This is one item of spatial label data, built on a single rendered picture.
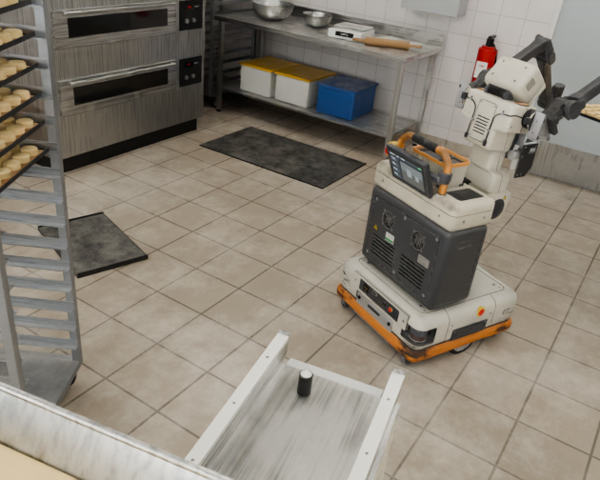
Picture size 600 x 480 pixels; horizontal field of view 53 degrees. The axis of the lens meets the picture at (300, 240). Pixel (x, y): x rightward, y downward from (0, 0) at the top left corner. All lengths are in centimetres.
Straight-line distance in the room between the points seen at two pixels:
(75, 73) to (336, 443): 353
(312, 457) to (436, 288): 153
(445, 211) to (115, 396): 154
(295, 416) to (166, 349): 155
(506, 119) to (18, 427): 235
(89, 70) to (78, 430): 391
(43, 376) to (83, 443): 186
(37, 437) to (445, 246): 208
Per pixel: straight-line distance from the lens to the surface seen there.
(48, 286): 242
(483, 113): 284
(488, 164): 289
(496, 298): 304
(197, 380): 269
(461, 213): 255
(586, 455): 282
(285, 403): 140
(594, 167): 545
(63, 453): 73
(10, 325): 197
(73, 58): 441
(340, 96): 531
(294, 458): 130
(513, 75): 283
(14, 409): 76
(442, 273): 266
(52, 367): 260
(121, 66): 468
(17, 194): 228
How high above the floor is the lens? 182
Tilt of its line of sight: 29 degrees down
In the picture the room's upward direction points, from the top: 6 degrees clockwise
